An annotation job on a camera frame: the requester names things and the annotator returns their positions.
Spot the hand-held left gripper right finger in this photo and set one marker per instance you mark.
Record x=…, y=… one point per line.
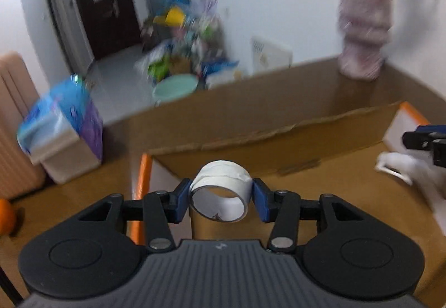
x=260, y=202

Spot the small cardboard box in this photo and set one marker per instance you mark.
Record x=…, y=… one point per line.
x=179, y=65

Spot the white tape roll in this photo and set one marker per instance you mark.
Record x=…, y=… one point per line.
x=223, y=175

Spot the blue purple tissue pack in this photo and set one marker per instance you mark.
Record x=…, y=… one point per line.
x=66, y=106

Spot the white pump bottle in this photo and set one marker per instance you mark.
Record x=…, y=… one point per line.
x=397, y=163

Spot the beige box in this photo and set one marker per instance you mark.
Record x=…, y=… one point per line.
x=69, y=161

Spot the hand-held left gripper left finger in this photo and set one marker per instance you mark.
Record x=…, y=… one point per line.
x=183, y=202

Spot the green plastic basin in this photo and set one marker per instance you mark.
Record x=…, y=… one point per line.
x=174, y=87

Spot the green bag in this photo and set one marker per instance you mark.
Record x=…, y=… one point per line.
x=158, y=68

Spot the dark wooden door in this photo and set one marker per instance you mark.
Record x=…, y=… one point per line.
x=111, y=22

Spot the white calendar board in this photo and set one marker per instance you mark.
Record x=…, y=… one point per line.
x=270, y=57

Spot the pink ribbed vase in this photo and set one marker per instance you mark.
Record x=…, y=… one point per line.
x=364, y=29

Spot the cluttered storage rack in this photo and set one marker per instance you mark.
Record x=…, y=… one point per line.
x=205, y=36

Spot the yellow toy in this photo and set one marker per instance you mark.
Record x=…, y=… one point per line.
x=172, y=16

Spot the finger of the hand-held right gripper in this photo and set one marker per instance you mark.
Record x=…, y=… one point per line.
x=432, y=129
x=416, y=141

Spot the cardboard box with orange edges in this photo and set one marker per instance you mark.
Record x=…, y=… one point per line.
x=278, y=148

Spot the orange fruit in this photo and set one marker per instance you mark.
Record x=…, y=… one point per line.
x=6, y=217

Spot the blue white package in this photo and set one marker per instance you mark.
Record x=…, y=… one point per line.
x=221, y=73

